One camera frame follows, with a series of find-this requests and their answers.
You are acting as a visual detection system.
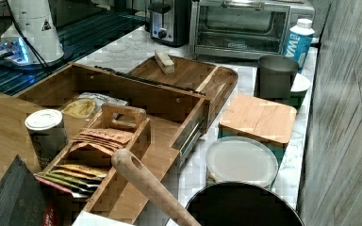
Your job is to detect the wooden drawer box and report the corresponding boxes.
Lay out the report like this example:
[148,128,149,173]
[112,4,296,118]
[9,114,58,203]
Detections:
[0,56,212,225]

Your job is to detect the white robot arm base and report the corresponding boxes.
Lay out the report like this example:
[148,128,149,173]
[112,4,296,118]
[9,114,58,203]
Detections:
[0,0,73,71]

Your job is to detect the wooden cutting board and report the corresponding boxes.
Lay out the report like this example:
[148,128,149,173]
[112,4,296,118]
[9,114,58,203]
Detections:
[129,56,239,124]

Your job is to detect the teal canister with wooden lid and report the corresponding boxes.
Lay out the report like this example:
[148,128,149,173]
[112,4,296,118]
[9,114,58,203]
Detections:
[218,94,297,164]

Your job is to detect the glass jar with clear lid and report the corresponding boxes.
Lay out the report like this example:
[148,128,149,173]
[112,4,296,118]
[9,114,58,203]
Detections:
[206,137,278,188]

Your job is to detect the brown tea packets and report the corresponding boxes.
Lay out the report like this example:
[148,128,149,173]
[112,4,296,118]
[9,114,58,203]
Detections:
[70,128,133,155]

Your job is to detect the silver toaster oven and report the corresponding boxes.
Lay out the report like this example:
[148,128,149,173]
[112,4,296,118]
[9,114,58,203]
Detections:
[189,0,315,59]

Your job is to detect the black two-slot toaster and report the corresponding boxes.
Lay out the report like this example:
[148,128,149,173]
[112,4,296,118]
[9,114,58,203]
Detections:
[148,0,191,47]

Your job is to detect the dark grey cup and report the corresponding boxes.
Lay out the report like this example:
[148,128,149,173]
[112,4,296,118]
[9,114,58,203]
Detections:
[254,55,299,99]

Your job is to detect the yellow snack packet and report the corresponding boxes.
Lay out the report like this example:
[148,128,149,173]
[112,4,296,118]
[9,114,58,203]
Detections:
[62,92,128,120]

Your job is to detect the wooden tea organizer caddy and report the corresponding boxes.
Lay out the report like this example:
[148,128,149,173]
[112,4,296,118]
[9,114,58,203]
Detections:
[43,104,151,217]

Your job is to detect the green yellow tea packets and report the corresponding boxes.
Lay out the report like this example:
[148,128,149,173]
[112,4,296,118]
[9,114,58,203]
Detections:
[35,164,108,199]

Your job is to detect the white-lidded tin can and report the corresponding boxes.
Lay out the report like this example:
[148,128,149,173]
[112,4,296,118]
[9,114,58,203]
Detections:
[25,109,68,169]

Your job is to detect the black textured pouch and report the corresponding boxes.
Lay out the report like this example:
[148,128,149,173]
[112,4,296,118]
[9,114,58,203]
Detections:
[0,155,56,226]

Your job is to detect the black pan with wooden handle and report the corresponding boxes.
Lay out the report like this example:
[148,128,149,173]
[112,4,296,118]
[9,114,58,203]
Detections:
[111,149,304,226]

